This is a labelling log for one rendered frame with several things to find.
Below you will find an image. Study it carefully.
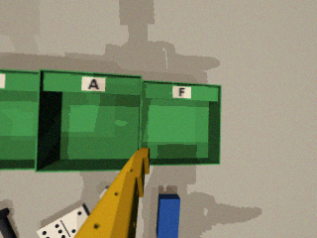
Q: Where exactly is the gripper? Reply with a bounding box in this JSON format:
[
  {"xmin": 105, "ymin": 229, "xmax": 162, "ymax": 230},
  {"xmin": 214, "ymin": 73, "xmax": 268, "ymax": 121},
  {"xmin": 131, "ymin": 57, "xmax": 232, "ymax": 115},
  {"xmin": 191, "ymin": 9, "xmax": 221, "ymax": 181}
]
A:
[{"xmin": 73, "ymin": 148, "xmax": 150, "ymax": 238}]

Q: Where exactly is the green rack of bins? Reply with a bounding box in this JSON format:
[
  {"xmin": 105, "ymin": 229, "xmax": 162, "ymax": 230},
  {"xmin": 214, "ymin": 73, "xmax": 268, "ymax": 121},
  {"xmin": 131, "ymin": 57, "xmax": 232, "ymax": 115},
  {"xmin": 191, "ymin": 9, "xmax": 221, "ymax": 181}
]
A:
[{"xmin": 0, "ymin": 68, "xmax": 222, "ymax": 173}]

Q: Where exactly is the grey hex nut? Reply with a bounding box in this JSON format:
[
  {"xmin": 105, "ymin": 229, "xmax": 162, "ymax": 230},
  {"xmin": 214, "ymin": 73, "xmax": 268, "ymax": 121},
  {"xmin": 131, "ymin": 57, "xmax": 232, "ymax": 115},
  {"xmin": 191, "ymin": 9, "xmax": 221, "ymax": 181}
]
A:
[{"xmin": 100, "ymin": 185, "xmax": 109, "ymax": 199}]

